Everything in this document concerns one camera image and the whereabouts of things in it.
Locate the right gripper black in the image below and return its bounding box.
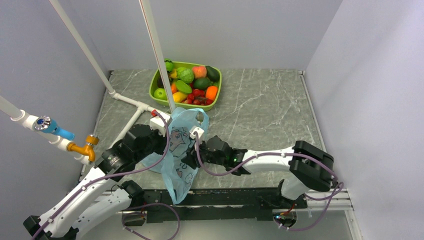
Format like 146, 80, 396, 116
181, 137, 227, 169

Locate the light blue plastic bag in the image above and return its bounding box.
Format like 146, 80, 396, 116
141, 107, 209, 204

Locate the light green fake mango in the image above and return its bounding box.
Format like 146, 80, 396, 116
175, 80, 193, 95

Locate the green fake lime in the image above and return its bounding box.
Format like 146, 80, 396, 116
193, 77, 211, 90

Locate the green fake custard apple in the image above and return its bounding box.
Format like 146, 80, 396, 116
179, 68, 195, 84

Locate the fake peach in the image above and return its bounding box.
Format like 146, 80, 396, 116
191, 65, 207, 79

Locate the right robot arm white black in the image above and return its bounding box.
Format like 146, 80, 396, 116
181, 136, 337, 208

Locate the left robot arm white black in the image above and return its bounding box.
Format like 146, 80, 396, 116
23, 123, 170, 240

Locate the yellow fake mango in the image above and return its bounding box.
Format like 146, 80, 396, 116
172, 91, 188, 103

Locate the orange green fake fruit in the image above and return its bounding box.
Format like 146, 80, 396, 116
170, 82, 178, 94

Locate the red fake strawberry bunch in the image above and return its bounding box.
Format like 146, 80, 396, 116
183, 89, 214, 106

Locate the orange fake carrot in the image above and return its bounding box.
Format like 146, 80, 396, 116
205, 86, 219, 101

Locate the green bumpy fake fruit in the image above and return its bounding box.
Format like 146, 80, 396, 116
176, 67, 186, 79

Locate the fake avocado dark green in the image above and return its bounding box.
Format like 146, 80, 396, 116
205, 65, 221, 83

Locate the orange brass faucet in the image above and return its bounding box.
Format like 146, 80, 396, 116
67, 134, 99, 163

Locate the green plastic fruit basket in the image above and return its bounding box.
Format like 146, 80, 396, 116
167, 61, 222, 112

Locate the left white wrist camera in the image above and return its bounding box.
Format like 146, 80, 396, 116
149, 110, 172, 137

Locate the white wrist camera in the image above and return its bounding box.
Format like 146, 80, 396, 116
189, 126, 205, 142
149, 110, 172, 137

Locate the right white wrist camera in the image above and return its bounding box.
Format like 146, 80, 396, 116
189, 126, 205, 142

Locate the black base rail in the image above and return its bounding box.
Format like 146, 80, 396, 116
102, 187, 352, 223

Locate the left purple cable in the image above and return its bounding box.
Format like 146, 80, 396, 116
31, 112, 181, 240

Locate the purple cable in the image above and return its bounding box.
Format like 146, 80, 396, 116
31, 112, 181, 240
194, 131, 345, 233

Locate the blue handled pipe valve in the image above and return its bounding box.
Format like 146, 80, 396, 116
32, 116, 75, 141

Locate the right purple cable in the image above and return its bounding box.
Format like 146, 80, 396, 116
194, 131, 345, 233

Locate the white pvc pipe frame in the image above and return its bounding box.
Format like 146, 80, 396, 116
0, 0, 157, 156

